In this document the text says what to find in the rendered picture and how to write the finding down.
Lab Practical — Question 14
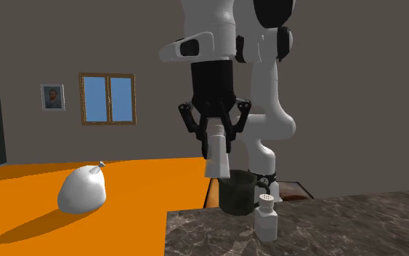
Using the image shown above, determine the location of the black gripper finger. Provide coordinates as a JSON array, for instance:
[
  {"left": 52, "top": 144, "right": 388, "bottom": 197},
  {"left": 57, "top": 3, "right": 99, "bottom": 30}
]
[
  {"left": 219, "top": 97, "right": 253, "bottom": 154},
  {"left": 177, "top": 102, "right": 211, "bottom": 160}
]

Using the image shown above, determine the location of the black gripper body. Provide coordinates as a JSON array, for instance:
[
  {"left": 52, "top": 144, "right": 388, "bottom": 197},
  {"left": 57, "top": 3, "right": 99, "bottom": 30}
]
[{"left": 190, "top": 59, "right": 238, "bottom": 117}]

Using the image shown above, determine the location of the dark green mug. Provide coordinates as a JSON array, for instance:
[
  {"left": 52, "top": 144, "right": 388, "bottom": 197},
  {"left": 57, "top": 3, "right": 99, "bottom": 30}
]
[{"left": 217, "top": 169, "right": 271, "bottom": 217}]

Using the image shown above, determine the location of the brown robot stand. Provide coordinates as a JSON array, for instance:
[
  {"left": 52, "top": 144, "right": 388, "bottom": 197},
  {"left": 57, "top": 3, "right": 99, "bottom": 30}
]
[{"left": 203, "top": 177, "right": 315, "bottom": 210}]

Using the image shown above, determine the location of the wooden framed window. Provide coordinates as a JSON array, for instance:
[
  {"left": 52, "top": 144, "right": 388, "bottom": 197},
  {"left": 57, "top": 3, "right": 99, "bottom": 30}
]
[{"left": 78, "top": 72, "right": 138, "bottom": 127}]

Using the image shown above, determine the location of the white shaker bottle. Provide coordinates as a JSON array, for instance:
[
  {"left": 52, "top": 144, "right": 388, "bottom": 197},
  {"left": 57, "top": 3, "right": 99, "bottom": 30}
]
[{"left": 253, "top": 193, "right": 279, "bottom": 243}]

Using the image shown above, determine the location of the white knotted bag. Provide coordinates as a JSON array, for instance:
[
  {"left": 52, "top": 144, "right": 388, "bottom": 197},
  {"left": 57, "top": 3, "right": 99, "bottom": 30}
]
[{"left": 57, "top": 161, "right": 108, "bottom": 215}]

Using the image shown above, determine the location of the framed portrait picture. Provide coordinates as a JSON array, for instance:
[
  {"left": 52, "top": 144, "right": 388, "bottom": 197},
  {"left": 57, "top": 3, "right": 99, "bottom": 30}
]
[{"left": 40, "top": 83, "right": 66, "bottom": 112}]

